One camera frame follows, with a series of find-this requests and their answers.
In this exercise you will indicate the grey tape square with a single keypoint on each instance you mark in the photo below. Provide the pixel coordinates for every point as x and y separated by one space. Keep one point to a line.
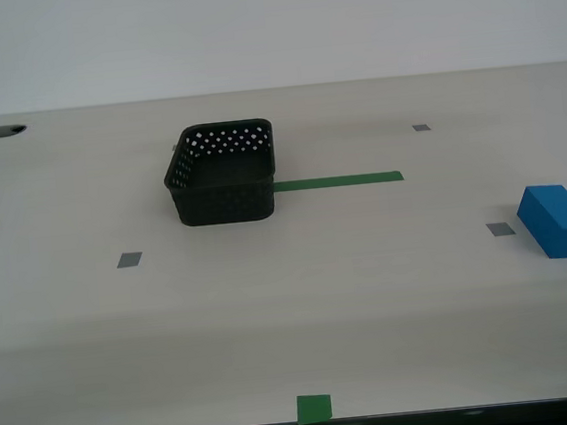
500 229
129 260
421 127

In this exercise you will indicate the green tape square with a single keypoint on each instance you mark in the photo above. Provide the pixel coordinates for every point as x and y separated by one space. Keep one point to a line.
313 408

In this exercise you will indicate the blue rectangular block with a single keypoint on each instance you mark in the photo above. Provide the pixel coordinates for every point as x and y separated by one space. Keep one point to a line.
563 225

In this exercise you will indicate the black perforated plastic basket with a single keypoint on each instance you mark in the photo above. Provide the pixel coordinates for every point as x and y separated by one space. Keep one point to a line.
227 203

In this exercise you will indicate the long green tape strip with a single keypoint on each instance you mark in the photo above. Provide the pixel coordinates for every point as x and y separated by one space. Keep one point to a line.
341 181

